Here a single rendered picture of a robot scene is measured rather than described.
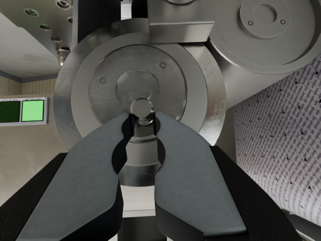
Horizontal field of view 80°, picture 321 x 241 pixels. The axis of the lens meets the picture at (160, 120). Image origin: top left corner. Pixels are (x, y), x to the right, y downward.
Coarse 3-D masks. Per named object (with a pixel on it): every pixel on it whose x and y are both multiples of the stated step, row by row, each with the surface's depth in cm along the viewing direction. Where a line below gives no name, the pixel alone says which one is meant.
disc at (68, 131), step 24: (120, 24) 17; (144, 24) 17; (192, 48) 17; (72, 72) 17; (216, 72) 17; (216, 96) 16; (72, 120) 16; (216, 120) 16; (72, 144) 16; (144, 168) 16
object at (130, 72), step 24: (120, 48) 15; (144, 48) 15; (96, 72) 15; (120, 72) 15; (144, 72) 15; (168, 72) 15; (96, 96) 14; (120, 96) 15; (144, 96) 14; (168, 96) 14
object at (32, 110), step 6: (24, 102) 49; (30, 102) 49; (36, 102) 49; (42, 102) 49; (24, 108) 49; (30, 108) 49; (36, 108) 49; (42, 108) 49; (24, 114) 49; (30, 114) 49; (36, 114) 49; (42, 114) 49; (24, 120) 48
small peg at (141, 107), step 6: (132, 102) 12; (138, 102) 11; (144, 102) 11; (150, 102) 12; (132, 108) 11; (138, 108) 11; (144, 108) 11; (150, 108) 11; (132, 114) 11; (138, 114) 11; (144, 114) 11; (150, 114) 11; (138, 120) 12; (144, 120) 12; (150, 120) 13
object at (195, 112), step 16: (96, 48) 17; (112, 48) 17; (160, 48) 17; (176, 48) 17; (96, 64) 16; (192, 64) 17; (80, 80) 16; (192, 80) 16; (80, 96) 16; (192, 96) 16; (80, 112) 16; (192, 112) 16; (80, 128) 16; (96, 128) 16; (192, 128) 16; (128, 144) 15; (144, 144) 16; (128, 160) 15; (144, 160) 15
